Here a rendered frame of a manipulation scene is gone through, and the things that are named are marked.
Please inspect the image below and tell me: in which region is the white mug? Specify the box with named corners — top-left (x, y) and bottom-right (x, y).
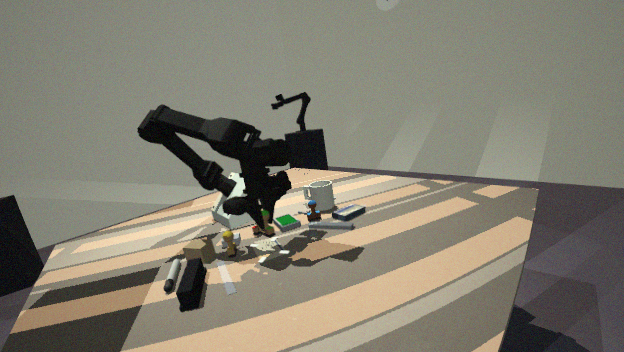
top-left (303, 180), bottom-right (335, 211)

